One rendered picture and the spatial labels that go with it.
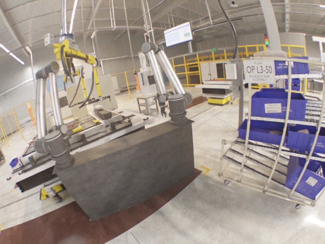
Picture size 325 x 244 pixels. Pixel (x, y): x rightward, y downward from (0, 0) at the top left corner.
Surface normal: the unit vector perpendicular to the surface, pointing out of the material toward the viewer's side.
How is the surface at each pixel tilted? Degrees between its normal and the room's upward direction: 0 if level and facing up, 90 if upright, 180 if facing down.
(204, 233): 0
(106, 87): 90
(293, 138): 90
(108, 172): 90
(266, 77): 90
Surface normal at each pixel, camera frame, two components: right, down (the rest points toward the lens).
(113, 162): 0.48, 0.24
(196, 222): -0.16, -0.92
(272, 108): -0.73, 0.35
